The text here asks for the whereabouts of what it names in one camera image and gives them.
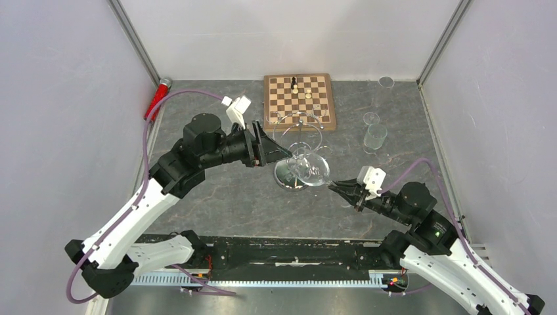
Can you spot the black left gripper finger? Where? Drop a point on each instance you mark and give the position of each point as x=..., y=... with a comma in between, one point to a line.
x=274, y=157
x=269, y=147

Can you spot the white slotted cable duct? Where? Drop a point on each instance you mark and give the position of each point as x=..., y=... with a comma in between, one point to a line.
x=371, y=280

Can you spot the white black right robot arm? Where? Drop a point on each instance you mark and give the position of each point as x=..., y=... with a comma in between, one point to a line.
x=433, y=249

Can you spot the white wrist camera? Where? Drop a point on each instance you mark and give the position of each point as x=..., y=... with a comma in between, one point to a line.
x=236, y=109
x=371, y=180

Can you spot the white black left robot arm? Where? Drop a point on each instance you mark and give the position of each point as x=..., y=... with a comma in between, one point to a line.
x=112, y=258

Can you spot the red cylindrical can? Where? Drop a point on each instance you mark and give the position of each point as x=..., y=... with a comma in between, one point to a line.
x=162, y=90

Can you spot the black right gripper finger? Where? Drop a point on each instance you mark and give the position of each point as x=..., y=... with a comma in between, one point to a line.
x=350, y=185
x=349, y=195

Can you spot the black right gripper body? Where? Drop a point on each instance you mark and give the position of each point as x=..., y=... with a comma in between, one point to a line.
x=377, y=205

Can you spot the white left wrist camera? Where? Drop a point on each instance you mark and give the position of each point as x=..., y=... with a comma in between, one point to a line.
x=236, y=109

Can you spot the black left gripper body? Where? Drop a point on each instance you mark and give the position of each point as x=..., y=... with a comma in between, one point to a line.
x=255, y=151

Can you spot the wooden chessboard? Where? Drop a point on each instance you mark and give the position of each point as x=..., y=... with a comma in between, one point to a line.
x=278, y=97

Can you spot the chrome wine glass rack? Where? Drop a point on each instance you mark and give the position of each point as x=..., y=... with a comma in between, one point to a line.
x=301, y=133

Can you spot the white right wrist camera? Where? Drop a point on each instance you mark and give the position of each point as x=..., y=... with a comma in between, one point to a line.
x=371, y=180

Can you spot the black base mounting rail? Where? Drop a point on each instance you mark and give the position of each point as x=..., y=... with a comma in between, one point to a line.
x=250, y=259

